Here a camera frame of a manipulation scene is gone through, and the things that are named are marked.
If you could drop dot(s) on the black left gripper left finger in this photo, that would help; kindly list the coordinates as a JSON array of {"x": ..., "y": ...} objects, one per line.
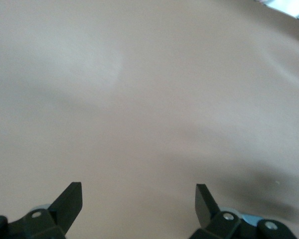
[{"x": 64, "y": 206}]

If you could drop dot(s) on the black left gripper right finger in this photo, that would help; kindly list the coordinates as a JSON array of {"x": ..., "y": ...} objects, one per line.
[{"x": 206, "y": 211}]

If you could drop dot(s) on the brown table mat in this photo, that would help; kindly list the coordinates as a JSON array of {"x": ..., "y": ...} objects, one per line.
[{"x": 64, "y": 124}]

